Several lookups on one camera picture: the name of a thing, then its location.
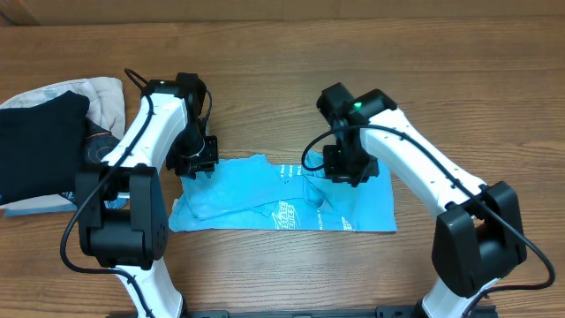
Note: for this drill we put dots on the light blue printed t-shirt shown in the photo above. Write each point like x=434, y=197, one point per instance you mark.
x=252, y=193

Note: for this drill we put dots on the dark printed folded garment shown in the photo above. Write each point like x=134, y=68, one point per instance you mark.
x=83, y=143

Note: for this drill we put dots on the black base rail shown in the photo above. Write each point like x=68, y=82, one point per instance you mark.
x=304, y=312

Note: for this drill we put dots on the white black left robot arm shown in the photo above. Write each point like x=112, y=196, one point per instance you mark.
x=122, y=217

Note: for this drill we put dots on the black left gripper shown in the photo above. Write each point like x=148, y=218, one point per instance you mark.
x=207, y=161

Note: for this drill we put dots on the black folded garment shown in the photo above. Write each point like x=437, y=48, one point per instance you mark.
x=41, y=147

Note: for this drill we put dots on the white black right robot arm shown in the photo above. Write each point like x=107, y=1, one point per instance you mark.
x=477, y=226

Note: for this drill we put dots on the beige folded garment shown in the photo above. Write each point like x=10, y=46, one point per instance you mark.
x=105, y=94

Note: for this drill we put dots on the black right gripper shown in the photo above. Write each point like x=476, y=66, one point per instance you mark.
x=335, y=173

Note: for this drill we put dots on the blue folded garment bottom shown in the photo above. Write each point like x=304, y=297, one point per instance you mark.
x=38, y=205

